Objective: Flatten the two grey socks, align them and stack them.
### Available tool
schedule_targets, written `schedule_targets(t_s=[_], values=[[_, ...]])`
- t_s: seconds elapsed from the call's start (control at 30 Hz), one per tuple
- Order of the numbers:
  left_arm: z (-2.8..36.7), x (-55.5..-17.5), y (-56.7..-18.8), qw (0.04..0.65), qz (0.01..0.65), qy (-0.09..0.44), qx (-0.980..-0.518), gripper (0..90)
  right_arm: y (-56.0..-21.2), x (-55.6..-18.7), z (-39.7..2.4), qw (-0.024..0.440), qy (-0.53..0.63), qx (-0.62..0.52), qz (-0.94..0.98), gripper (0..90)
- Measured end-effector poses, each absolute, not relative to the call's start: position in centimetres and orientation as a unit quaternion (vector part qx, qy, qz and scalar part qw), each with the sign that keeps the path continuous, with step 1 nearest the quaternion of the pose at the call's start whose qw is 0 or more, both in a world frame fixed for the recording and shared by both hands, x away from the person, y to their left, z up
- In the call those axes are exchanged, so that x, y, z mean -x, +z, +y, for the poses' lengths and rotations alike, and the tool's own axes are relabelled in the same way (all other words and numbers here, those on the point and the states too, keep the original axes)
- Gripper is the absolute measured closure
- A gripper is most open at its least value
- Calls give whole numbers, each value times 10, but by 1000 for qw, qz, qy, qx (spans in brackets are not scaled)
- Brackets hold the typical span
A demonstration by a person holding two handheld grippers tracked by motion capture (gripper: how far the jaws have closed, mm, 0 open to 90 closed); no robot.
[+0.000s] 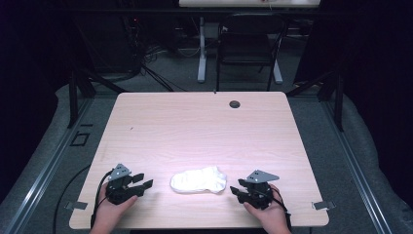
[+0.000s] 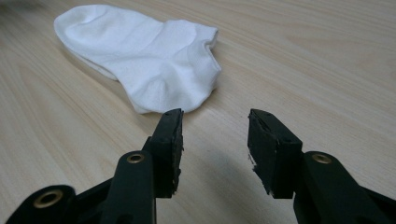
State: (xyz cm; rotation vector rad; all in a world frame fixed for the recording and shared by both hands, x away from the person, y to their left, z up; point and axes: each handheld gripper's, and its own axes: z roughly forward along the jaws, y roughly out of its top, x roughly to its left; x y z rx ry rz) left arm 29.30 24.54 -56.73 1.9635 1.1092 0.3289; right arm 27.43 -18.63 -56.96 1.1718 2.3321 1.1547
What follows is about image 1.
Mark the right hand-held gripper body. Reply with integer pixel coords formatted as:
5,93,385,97
239,169,281,211

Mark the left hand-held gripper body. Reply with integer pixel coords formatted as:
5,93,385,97
105,163,146,206

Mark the white sock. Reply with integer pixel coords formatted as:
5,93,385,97
202,166,228,194
169,167,219,195

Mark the person's left hand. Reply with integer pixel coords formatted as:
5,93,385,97
90,182,139,234

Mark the person's right hand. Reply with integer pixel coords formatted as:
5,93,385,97
243,184,292,234

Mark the black metal stand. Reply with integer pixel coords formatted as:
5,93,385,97
285,69,345,133
66,68,129,129

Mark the black folding chair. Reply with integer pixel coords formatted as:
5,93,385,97
214,12,290,93

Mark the white desk with legs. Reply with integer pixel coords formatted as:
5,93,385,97
177,0,321,85

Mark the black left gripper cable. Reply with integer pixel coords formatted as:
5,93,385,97
91,169,115,229

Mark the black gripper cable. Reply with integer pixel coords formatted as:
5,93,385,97
272,187,292,225
91,169,115,229

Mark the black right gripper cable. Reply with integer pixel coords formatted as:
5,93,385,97
272,187,292,225

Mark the grey metal table bracket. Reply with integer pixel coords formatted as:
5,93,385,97
311,200,336,211
63,201,89,211

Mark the black floor cable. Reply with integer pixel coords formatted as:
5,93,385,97
52,164,92,234

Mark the aluminium floor rail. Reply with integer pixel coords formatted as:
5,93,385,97
0,97,95,234
319,97,394,234

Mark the bundle of black cables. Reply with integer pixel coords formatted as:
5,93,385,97
120,15,189,94

